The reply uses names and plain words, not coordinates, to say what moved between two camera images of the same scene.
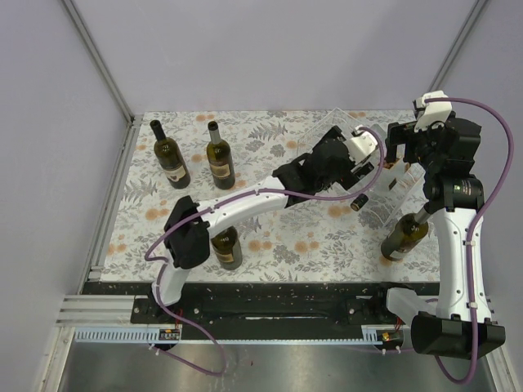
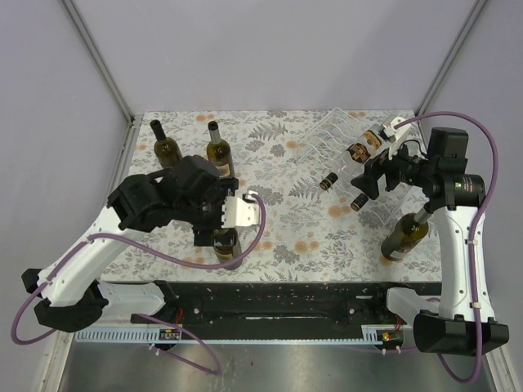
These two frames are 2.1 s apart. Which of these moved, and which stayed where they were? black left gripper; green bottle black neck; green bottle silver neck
Moved: black left gripper
Stayed: green bottle black neck; green bottle silver neck
